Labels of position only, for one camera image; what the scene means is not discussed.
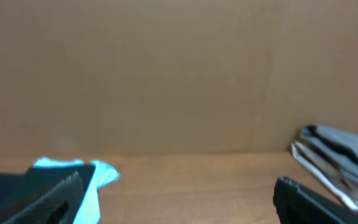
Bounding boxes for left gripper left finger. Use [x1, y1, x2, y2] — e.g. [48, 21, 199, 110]
[3, 172, 84, 224]

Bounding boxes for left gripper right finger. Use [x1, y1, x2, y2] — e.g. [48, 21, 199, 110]
[273, 176, 358, 224]

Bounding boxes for grey shorts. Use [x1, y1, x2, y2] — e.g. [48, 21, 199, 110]
[299, 124, 358, 183]

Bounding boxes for light blue shirt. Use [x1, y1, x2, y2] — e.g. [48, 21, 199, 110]
[33, 157, 120, 224]

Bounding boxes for folded beige pants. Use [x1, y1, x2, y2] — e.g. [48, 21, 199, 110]
[291, 141, 358, 213]

